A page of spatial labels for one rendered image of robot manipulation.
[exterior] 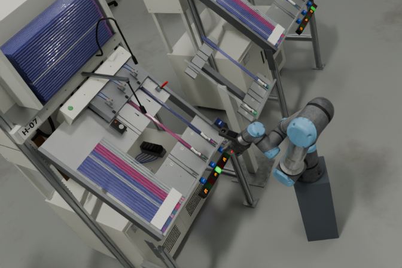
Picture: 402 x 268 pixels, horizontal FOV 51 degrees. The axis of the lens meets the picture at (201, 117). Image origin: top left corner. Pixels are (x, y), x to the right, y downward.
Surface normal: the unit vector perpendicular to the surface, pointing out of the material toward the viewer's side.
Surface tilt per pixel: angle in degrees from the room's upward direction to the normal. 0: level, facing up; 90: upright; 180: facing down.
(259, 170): 0
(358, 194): 0
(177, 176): 47
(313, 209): 90
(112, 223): 0
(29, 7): 90
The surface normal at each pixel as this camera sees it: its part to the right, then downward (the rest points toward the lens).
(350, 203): -0.30, -0.70
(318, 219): -0.04, 0.69
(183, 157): 0.40, -0.37
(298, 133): -0.65, 0.57
